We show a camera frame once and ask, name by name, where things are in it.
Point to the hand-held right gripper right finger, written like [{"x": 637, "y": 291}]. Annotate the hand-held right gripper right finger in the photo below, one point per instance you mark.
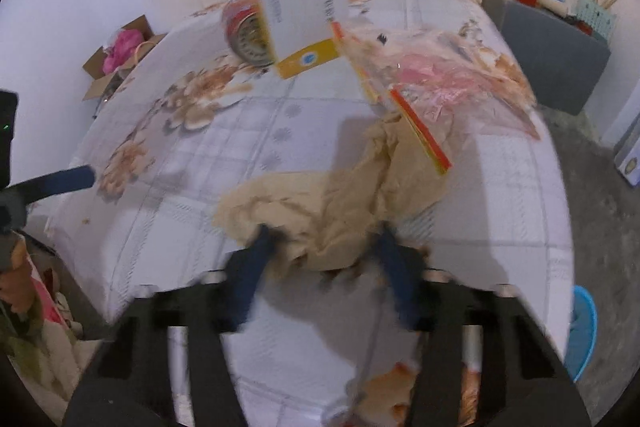
[{"x": 400, "y": 282}]

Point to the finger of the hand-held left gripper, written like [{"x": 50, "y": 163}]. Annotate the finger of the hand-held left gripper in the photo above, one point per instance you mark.
[{"x": 65, "y": 179}]

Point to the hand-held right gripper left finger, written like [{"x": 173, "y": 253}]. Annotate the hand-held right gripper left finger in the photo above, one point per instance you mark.
[{"x": 247, "y": 277}]

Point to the brown paper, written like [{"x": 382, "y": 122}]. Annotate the brown paper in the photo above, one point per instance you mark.
[{"x": 340, "y": 207}]

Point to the blue plastic waste basket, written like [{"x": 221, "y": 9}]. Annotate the blue plastic waste basket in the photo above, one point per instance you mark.
[{"x": 582, "y": 332}]

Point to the clear zip bag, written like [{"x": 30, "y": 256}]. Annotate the clear zip bag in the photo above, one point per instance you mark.
[{"x": 450, "y": 82}]

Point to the red soda can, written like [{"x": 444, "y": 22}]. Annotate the red soda can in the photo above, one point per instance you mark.
[{"x": 240, "y": 19}]

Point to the yellow and white carton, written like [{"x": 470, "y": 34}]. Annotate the yellow and white carton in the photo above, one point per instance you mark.
[{"x": 295, "y": 7}]

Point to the open cardboard box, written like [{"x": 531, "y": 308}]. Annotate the open cardboard box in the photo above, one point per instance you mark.
[{"x": 100, "y": 77}]

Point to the floral checked tablecloth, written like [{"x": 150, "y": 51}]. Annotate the floral checked tablecloth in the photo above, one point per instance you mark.
[{"x": 500, "y": 217}]

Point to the patterned cloth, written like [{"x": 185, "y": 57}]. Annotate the patterned cloth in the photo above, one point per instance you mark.
[{"x": 20, "y": 302}]

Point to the pink cloth bundle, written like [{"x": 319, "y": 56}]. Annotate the pink cloth bundle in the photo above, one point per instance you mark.
[{"x": 122, "y": 47}]

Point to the grey cabinet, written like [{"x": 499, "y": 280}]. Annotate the grey cabinet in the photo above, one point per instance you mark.
[{"x": 540, "y": 52}]

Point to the green plastic utensil basket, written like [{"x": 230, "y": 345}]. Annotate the green plastic utensil basket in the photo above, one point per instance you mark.
[{"x": 597, "y": 17}]

